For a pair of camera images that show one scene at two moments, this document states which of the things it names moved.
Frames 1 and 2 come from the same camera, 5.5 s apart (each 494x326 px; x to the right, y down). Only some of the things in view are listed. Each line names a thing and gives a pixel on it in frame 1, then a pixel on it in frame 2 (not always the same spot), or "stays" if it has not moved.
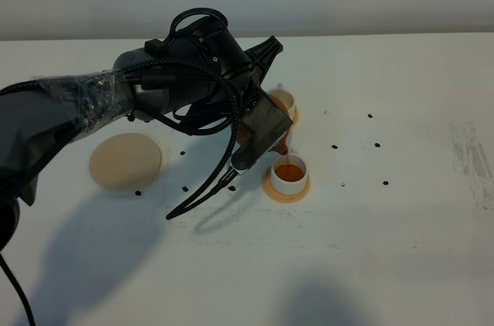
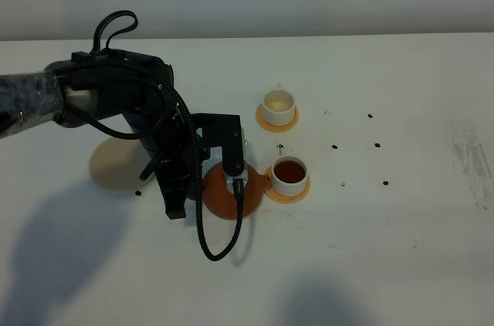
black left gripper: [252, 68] to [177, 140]
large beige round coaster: [126, 161] stays
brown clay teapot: [244, 130] to [218, 191]
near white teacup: [289, 174] stays
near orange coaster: [267, 185] stays
